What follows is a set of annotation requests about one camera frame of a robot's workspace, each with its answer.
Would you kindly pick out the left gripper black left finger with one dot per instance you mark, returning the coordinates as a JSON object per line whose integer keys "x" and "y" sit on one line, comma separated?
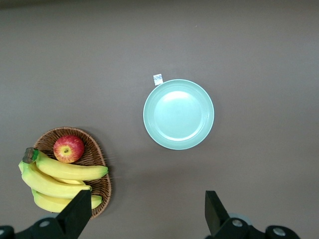
{"x": 72, "y": 219}

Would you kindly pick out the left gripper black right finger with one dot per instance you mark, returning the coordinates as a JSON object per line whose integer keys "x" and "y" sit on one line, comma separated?
{"x": 216, "y": 219}

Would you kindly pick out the light green round plate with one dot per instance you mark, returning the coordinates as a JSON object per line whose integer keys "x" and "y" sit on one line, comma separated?
{"x": 178, "y": 114}

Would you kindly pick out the yellow banana bunch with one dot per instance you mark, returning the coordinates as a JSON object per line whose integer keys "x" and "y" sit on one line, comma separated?
{"x": 49, "y": 184}

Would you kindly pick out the brown wicker basket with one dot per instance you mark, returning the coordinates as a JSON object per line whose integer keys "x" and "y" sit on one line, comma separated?
{"x": 92, "y": 154}

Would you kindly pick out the red yellow apple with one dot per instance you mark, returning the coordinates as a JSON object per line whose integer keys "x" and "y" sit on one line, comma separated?
{"x": 68, "y": 149}

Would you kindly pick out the small white printed label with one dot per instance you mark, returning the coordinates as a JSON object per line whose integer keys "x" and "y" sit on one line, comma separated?
{"x": 157, "y": 79}

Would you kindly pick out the brown table cover sheet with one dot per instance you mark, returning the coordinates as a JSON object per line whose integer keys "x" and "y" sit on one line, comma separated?
{"x": 249, "y": 62}

